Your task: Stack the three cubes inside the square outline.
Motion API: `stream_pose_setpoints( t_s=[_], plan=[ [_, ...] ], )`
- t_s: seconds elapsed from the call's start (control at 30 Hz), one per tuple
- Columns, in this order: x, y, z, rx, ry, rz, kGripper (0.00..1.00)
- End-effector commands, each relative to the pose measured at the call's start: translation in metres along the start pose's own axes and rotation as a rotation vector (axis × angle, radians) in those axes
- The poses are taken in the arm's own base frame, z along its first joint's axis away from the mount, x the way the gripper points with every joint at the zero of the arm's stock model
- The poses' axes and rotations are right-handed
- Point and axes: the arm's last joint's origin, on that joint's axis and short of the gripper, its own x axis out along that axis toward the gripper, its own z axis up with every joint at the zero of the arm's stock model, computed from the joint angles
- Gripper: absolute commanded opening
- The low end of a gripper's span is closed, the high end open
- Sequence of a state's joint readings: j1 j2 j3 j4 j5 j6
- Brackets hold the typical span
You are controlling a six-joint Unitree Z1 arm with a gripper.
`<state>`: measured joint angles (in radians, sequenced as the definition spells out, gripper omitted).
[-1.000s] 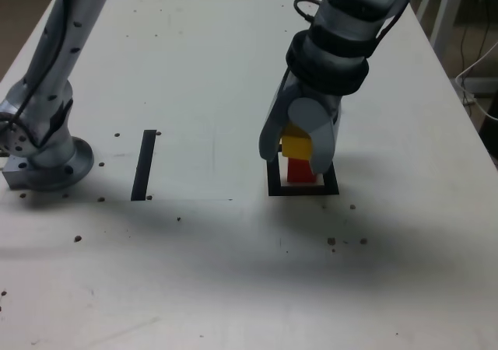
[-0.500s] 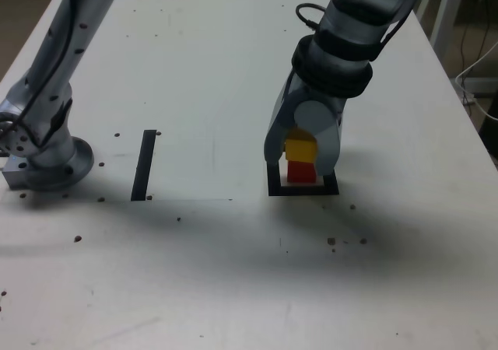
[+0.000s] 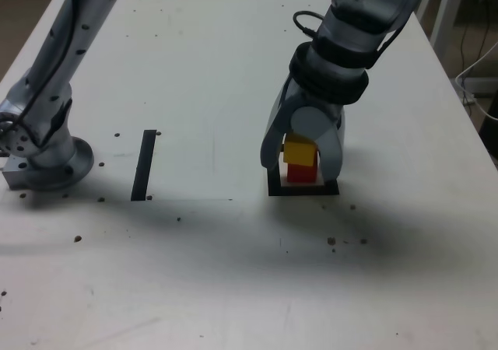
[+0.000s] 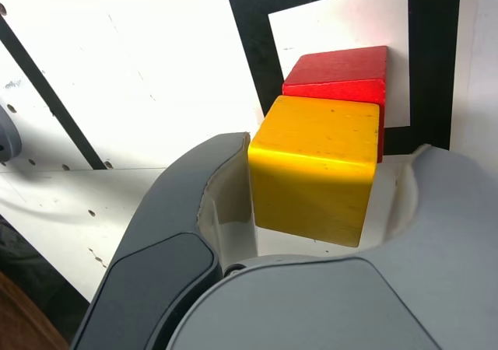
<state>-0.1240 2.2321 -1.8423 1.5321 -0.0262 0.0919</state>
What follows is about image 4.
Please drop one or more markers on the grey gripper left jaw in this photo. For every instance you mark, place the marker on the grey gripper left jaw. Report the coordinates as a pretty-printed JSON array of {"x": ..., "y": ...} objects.
[{"x": 155, "y": 249}]

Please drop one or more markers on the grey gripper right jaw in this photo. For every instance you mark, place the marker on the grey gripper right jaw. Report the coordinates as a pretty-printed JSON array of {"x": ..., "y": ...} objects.
[{"x": 389, "y": 299}]

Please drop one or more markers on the yellow cube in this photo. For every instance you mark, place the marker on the yellow cube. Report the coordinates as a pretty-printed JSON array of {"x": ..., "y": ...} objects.
[{"x": 311, "y": 171}]

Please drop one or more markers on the red cube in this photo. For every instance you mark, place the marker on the red cube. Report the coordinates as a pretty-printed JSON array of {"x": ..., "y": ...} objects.
[{"x": 338, "y": 70}]

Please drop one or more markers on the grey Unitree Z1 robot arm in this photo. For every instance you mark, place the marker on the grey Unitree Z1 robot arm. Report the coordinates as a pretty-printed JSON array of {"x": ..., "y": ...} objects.
[{"x": 8, "y": 140}]

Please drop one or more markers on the black tape square outline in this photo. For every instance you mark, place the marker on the black tape square outline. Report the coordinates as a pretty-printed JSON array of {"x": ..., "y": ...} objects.
[{"x": 253, "y": 54}]

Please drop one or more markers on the black tape strip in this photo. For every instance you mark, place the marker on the black tape strip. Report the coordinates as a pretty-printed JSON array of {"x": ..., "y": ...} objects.
[{"x": 48, "y": 93}]

